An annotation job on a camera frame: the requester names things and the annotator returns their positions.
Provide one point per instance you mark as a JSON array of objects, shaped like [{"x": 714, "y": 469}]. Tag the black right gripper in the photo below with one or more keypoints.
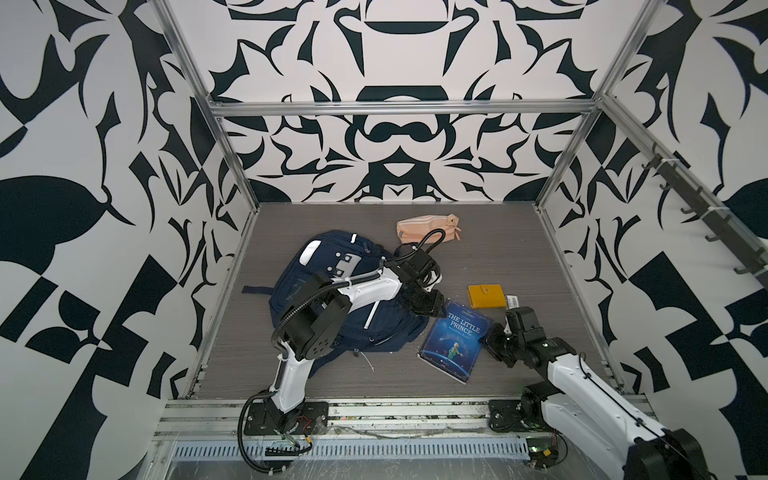
[{"x": 489, "y": 339}]

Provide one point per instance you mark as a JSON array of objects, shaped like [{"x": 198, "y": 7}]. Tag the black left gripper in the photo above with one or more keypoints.
[{"x": 437, "y": 307}]

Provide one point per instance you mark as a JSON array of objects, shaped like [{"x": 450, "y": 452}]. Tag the navy blue backpack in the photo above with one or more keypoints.
[{"x": 385, "y": 327}]

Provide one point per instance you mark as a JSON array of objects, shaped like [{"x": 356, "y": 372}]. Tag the blue Little Prince book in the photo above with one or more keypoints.
[{"x": 453, "y": 343}]

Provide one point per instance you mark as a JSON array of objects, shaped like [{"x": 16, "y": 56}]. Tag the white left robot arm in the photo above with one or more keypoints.
[{"x": 311, "y": 323}]

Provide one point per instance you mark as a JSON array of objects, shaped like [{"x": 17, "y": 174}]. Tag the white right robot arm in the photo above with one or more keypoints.
[{"x": 574, "y": 402}]

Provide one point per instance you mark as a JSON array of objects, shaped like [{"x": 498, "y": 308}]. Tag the pink pencil case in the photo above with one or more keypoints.
[{"x": 414, "y": 229}]

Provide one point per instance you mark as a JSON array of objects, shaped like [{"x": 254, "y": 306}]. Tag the small green circuit board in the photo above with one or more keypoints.
[{"x": 546, "y": 453}]

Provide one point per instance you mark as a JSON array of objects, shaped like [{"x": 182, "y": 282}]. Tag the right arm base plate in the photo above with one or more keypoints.
[{"x": 517, "y": 415}]

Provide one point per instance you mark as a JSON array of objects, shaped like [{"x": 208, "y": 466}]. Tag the white slotted cable duct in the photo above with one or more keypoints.
[{"x": 326, "y": 449}]

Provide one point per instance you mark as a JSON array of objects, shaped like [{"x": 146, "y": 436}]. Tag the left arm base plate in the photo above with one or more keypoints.
[{"x": 264, "y": 418}]

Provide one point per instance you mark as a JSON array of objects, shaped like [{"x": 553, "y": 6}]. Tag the grey wall hook rack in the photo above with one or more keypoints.
[{"x": 701, "y": 204}]

